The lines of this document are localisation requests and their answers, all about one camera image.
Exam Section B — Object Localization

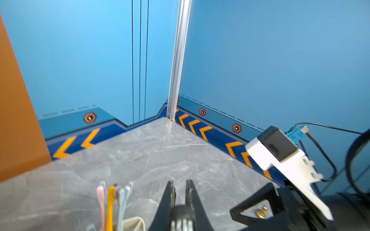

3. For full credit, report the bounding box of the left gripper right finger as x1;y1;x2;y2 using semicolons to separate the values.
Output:
186;180;214;231

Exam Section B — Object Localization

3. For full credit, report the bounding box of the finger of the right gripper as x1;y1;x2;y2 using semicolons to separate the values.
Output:
235;215;292;231
230;183;282;222

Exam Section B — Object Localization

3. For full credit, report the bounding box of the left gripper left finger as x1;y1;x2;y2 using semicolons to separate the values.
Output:
148;181;176;231

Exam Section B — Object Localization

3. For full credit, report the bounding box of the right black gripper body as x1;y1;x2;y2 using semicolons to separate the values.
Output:
271;182;370;231

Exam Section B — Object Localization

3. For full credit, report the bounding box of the white toothbrush holder organizer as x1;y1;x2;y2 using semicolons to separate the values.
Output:
113;216;145;231

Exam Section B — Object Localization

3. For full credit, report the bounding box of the light blue toothbrush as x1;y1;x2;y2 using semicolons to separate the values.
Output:
124;182;133;205

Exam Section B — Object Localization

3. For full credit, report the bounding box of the grey white toothbrush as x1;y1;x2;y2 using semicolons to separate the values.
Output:
115;185;126;231

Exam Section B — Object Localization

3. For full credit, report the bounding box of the yellow toothbrush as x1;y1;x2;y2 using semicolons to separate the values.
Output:
106;185;116;231

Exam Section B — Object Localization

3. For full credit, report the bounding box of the pink toothbrush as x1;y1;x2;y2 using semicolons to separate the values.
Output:
96;185;106;231

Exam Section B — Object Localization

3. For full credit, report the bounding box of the black toothbrush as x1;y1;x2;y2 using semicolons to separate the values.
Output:
168;205;196;231

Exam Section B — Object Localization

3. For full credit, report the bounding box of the small brass pawn knob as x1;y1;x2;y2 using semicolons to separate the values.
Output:
256;206;268;219

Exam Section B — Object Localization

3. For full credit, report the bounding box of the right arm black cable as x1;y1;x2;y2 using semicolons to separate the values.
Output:
294;122;370;200

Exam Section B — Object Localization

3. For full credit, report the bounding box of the right aluminium corner post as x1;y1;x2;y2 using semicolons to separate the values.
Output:
167;0;192;121

